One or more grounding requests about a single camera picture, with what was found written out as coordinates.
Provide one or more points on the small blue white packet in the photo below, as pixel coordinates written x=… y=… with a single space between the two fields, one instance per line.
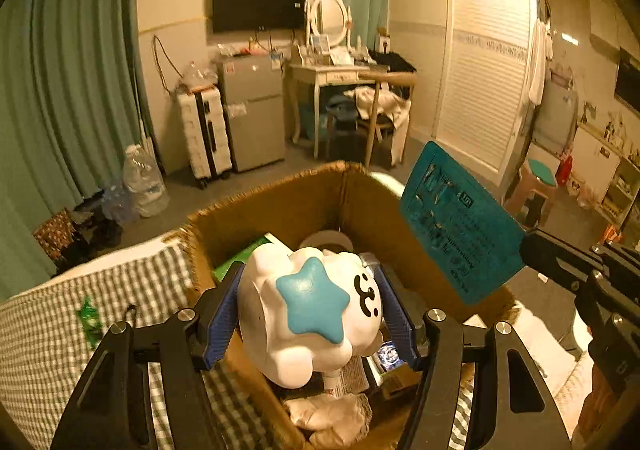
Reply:
x=389 y=355

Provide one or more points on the green and white box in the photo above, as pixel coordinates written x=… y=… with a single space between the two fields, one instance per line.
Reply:
x=235 y=262

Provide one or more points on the blue bin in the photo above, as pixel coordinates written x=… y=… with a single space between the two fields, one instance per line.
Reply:
x=312 y=122

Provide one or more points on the red bottle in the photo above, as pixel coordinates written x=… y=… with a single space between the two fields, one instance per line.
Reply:
x=564 y=170

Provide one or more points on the black wall television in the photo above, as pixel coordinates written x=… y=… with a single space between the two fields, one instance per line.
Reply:
x=257 y=5

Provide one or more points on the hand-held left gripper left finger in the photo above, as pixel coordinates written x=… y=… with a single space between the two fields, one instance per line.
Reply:
x=220 y=325

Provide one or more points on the large clear water bottle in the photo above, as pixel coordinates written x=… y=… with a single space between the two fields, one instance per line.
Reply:
x=145 y=185

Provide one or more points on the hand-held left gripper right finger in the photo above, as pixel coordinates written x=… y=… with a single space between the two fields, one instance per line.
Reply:
x=400 y=330

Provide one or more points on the white louvred wardrobe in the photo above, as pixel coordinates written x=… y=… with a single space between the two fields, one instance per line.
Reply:
x=475 y=55

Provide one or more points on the clear plastic bag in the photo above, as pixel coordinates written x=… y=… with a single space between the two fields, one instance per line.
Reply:
x=197 y=77

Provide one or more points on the small grey fridge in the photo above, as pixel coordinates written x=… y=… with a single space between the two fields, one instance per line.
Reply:
x=252 y=130

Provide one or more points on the white dressing table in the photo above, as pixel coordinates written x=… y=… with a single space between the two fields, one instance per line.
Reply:
x=325 y=75

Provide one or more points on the white cloud toy blue star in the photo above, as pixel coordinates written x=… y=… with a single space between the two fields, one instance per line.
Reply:
x=310 y=300

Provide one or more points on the small white picture frame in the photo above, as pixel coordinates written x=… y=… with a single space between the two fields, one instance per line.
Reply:
x=320 y=42

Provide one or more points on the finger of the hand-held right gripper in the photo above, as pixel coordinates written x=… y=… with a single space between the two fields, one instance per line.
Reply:
x=555 y=255

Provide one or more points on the green crumpled wrapper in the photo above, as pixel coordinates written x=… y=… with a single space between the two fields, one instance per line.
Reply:
x=90 y=322

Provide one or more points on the teal window curtain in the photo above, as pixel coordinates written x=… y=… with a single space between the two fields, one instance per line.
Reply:
x=20 y=155
x=90 y=55

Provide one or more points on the white tape roll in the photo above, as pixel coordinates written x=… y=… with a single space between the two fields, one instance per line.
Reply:
x=325 y=237

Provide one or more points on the white washing machine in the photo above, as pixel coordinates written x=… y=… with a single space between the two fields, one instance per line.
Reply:
x=555 y=117

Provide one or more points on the brown stool with teal seat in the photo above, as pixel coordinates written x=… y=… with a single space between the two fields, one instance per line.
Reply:
x=540 y=180

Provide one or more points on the brown cardboard box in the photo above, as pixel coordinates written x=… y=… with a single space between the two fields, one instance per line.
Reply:
x=310 y=200

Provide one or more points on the oval white-framed mirror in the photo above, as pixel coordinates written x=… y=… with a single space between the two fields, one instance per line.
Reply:
x=327 y=15

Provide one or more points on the pile of dark shoes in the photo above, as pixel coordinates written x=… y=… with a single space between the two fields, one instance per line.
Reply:
x=90 y=235

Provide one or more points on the white suitcase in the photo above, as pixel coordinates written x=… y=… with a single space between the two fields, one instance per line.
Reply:
x=202 y=135

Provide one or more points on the teal packet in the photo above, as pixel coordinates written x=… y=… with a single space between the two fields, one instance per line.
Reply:
x=450 y=225

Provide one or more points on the wooden chair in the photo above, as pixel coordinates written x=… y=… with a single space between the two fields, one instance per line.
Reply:
x=395 y=80

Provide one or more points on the floral patterned bag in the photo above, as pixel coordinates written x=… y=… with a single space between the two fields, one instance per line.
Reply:
x=52 y=235

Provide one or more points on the black bag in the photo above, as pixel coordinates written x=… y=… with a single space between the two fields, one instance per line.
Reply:
x=395 y=62

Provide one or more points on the green checked blanket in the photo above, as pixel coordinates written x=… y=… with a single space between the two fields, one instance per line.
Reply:
x=50 y=330

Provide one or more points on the pack of water bottles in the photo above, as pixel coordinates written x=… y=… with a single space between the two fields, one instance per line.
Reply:
x=120 y=205

